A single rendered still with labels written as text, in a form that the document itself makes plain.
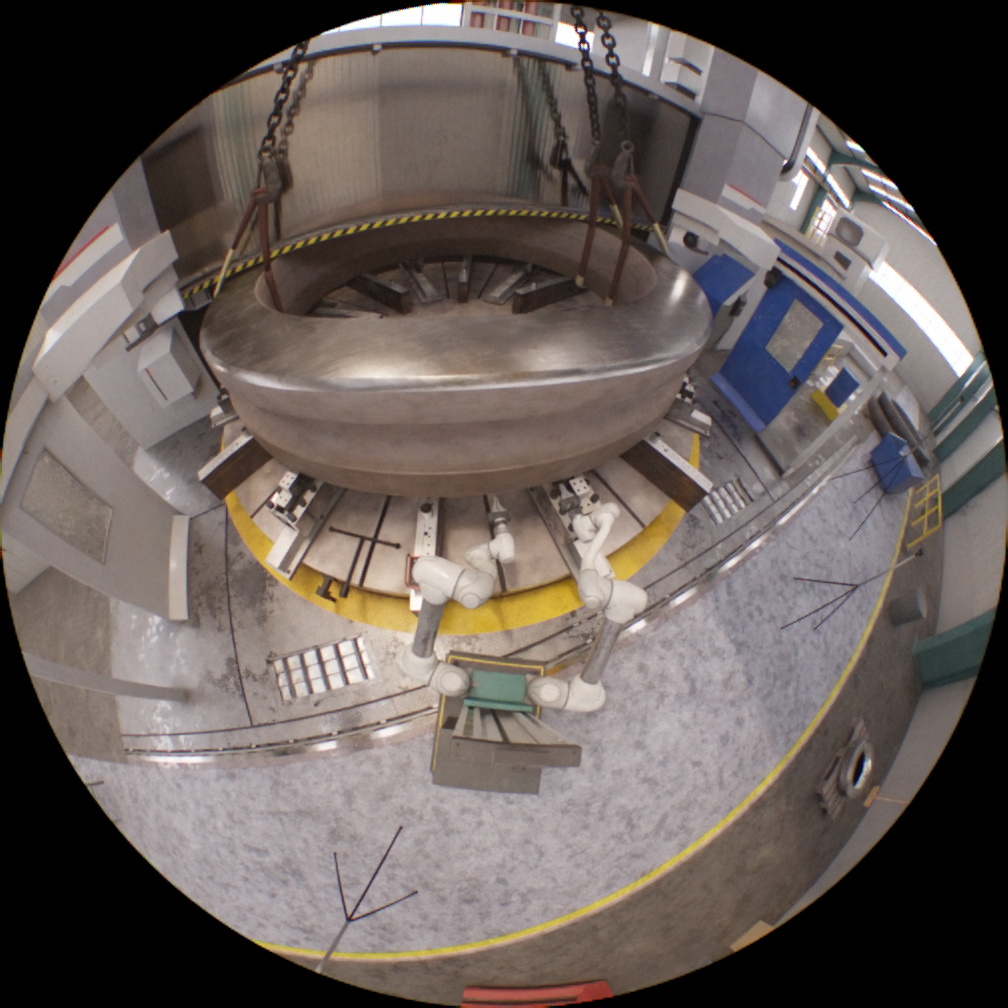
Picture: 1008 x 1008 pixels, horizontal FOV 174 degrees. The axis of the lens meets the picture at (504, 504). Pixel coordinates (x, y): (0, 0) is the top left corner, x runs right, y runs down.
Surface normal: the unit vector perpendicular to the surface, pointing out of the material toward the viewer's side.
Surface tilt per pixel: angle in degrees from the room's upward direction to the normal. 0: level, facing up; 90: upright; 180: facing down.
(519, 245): 90
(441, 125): 90
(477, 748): 0
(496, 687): 0
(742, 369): 90
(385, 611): 0
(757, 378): 90
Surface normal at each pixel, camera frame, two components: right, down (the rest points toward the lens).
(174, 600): 0.62, -0.57
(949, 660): -0.92, 0.31
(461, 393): 0.11, 0.87
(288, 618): 0.08, -0.48
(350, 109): 0.42, 0.81
